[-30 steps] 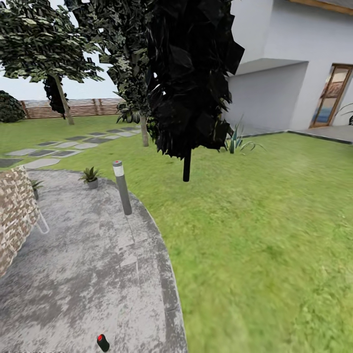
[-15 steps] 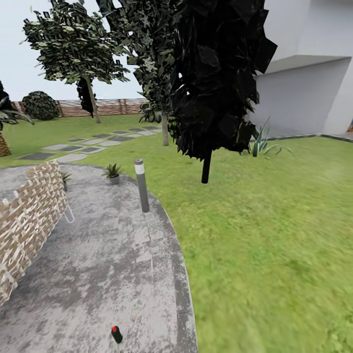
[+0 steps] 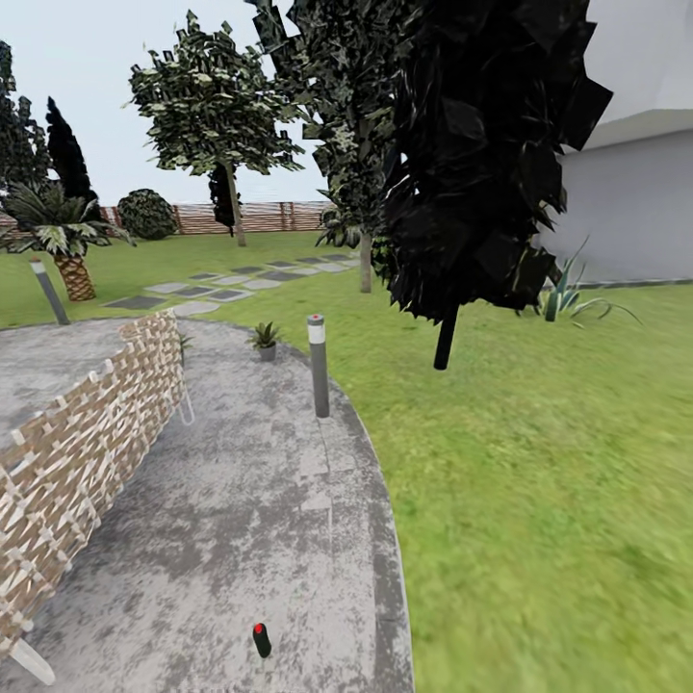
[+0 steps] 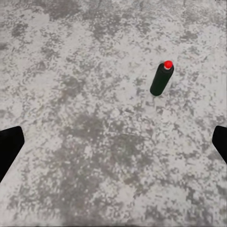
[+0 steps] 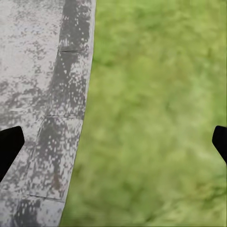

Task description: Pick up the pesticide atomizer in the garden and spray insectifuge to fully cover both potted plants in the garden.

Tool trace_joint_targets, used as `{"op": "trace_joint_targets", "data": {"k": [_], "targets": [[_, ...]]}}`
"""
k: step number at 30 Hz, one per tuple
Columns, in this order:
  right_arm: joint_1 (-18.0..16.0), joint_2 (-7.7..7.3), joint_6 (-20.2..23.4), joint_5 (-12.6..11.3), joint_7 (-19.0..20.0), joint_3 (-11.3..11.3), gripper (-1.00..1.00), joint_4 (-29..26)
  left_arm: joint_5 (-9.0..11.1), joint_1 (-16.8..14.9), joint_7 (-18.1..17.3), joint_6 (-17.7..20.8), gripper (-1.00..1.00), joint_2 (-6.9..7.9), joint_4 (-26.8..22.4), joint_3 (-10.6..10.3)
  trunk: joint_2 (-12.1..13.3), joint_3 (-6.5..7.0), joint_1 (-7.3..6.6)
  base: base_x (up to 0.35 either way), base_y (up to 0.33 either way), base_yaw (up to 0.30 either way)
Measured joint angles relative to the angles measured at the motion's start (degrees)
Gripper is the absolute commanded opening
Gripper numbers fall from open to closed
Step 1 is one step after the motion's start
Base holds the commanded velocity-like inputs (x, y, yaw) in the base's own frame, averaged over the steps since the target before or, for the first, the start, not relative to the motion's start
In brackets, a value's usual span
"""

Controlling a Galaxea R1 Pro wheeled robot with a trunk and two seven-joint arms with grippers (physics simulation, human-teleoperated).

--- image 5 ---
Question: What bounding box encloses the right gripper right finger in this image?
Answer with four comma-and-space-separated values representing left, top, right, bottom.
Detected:
212, 126, 227, 163

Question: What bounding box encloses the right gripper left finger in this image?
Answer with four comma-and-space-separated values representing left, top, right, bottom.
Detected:
0, 126, 25, 183

